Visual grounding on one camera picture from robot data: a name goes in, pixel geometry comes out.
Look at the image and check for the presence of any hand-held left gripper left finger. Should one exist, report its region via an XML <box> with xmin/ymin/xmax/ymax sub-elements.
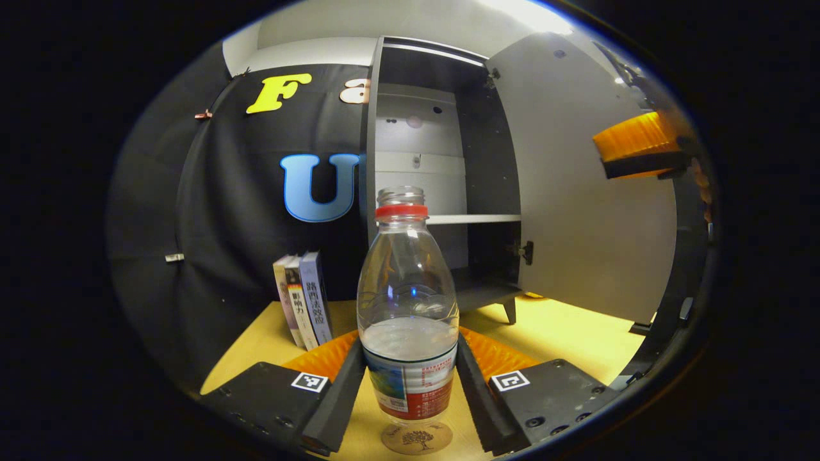
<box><xmin>200</xmin><ymin>330</ymin><xmax>367</xmax><ymax>457</ymax></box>

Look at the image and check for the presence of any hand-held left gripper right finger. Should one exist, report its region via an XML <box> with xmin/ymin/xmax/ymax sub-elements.
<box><xmin>456</xmin><ymin>327</ymin><xmax>625</xmax><ymax>457</ymax></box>

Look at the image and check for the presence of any round wooden coaster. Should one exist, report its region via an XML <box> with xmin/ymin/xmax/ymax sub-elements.
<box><xmin>381</xmin><ymin>419</ymin><xmax>454</xmax><ymax>456</ymax></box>

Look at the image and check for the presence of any beige cabinet door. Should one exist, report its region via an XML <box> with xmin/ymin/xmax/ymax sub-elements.
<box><xmin>485</xmin><ymin>32</ymin><xmax>680</xmax><ymax>324</ymax></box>

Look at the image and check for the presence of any clear plastic bottle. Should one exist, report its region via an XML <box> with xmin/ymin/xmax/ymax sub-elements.
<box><xmin>356</xmin><ymin>186</ymin><xmax>461</xmax><ymax>428</ymax></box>

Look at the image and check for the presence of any grey cabinet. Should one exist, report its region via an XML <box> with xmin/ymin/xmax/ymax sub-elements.
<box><xmin>359</xmin><ymin>35</ymin><xmax>532</xmax><ymax>324</ymax></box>

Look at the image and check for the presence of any white cabinet shelf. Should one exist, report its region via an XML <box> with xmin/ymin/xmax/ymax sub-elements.
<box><xmin>425</xmin><ymin>214</ymin><xmax>521</xmax><ymax>225</ymax></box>

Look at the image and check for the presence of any pale blue book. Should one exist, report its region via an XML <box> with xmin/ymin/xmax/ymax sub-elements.
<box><xmin>299</xmin><ymin>251</ymin><xmax>334</xmax><ymax>346</ymax></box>

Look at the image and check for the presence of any long ceiling light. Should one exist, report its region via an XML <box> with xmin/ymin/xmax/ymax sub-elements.
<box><xmin>477</xmin><ymin>0</ymin><xmax>574</xmax><ymax>36</ymax></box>

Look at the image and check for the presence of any black backdrop cloth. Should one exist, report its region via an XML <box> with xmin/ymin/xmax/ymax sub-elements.
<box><xmin>106</xmin><ymin>42</ymin><xmax>385</xmax><ymax>394</ymax></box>

